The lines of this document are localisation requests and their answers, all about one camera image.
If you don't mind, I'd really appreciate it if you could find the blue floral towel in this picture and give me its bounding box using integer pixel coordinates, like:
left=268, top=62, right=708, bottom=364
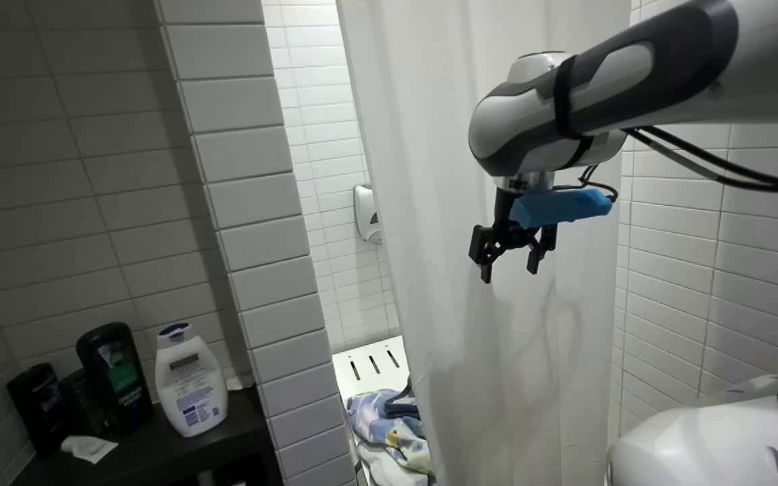
left=343, top=387, right=438, bottom=486

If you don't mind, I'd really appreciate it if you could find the black shelf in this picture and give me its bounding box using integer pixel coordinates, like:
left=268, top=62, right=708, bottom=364
left=11, top=384, right=276, bottom=486

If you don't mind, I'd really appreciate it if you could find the white slotted shower seat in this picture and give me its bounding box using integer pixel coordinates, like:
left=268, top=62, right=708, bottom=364
left=330, top=336, right=410, bottom=405

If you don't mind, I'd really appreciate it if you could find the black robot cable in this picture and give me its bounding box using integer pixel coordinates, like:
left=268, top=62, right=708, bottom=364
left=624, top=124, right=778, bottom=195

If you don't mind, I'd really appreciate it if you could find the black velcro strap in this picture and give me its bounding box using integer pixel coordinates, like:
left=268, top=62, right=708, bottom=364
left=551, top=54, right=592, bottom=140

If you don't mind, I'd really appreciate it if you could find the white lotion pump bottle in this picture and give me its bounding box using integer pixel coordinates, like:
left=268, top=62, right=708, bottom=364
left=150, top=321, right=229, bottom=441

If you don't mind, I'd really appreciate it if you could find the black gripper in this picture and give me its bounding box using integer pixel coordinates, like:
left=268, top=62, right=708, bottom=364
left=468, top=175, right=562, bottom=287

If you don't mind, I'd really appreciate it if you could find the white wall soap dispenser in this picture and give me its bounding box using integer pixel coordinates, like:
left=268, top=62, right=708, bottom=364
left=352, top=184, right=383, bottom=245

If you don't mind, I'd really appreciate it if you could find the black green body wash bottle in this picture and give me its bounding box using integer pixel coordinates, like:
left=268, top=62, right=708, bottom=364
left=72, top=321, right=154, bottom=437

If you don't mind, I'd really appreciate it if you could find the white shower curtain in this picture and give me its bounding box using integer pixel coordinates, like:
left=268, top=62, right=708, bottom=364
left=331, top=0, right=634, bottom=486

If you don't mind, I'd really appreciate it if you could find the white crumpled tissue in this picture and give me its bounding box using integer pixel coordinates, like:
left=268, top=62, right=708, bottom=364
left=56, top=432, right=121, bottom=467

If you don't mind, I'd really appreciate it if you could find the small dark bottle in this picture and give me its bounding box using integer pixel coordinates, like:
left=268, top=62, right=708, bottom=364
left=4, top=361, right=72, bottom=456

